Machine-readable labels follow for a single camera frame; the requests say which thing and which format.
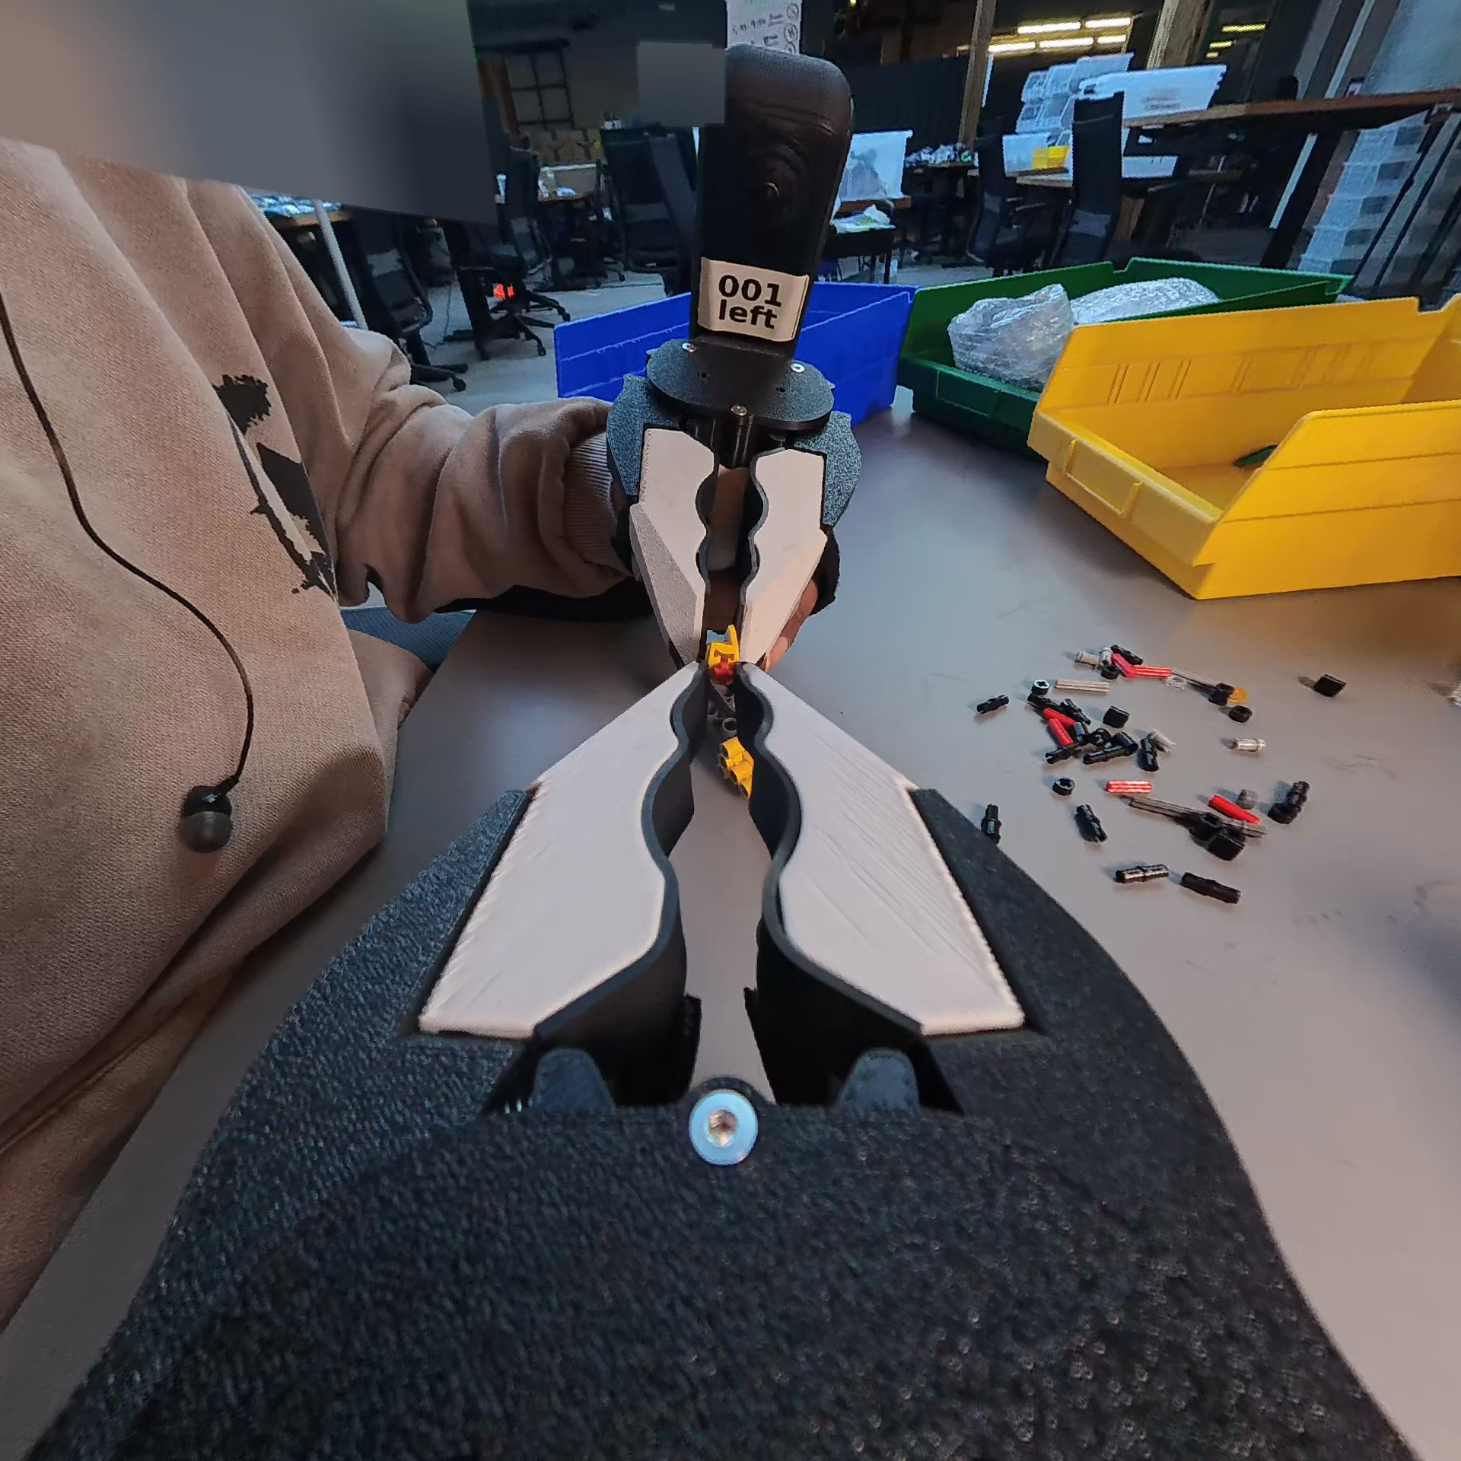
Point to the green curved tool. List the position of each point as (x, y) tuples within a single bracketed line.
[(1256, 458)]

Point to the person's left forearm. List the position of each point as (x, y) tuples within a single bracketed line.
[(480, 504)]

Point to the green storage bin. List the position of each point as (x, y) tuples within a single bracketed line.
[(960, 408)]

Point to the black office chair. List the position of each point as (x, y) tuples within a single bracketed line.
[(530, 241), (1097, 172)]

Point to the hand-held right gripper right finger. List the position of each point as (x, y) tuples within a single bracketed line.
[(891, 915)]

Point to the yellow storage bin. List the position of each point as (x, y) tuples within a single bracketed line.
[(1279, 493)]

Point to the clear plastic bag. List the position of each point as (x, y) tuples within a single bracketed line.
[(1016, 333)]

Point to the blue storage bin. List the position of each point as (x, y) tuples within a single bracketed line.
[(605, 354)]

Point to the white sign board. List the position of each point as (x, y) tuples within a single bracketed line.
[(764, 24)]

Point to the pile of small pins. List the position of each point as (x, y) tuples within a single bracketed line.
[(1143, 754)]

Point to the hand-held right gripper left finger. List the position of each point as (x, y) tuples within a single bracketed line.
[(548, 915)]

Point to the yellow toy arm beam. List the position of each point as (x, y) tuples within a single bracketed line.
[(738, 765)]

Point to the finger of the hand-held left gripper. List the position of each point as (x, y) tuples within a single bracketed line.
[(788, 527), (674, 516)]

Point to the person's beige jacket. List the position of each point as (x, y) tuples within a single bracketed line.
[(137, 686)]

